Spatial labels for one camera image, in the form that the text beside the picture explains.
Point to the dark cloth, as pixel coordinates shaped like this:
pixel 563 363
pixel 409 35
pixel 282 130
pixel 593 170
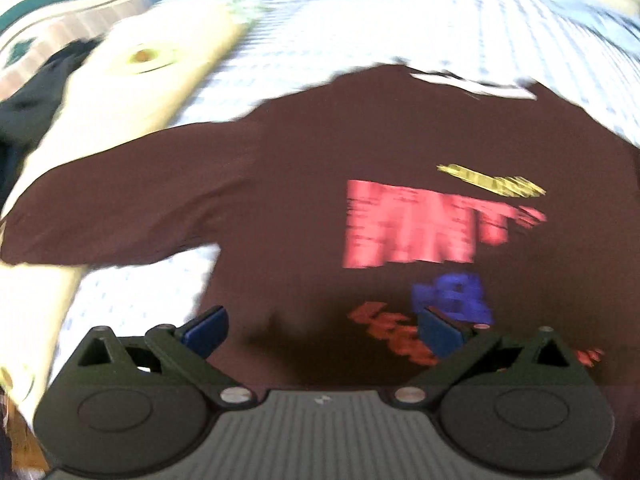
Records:
pixel 30 97

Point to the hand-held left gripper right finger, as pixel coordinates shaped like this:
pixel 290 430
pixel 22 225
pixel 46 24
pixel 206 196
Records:
pixel 441 334

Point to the pale yellow long pillow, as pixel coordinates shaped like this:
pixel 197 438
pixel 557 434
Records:
pixel 115 95

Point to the dark brown printed t-shirt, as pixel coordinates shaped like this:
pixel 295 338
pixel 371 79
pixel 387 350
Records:
pixel 300 160

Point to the cream cloth with green stripe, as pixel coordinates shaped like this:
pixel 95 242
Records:
pixel 55 15

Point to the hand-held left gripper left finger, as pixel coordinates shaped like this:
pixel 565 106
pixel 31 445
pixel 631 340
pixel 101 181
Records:
pixel 206 331

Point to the blue white checked bed sheet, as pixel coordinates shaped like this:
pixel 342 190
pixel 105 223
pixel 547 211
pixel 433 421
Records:
pixel 360 25

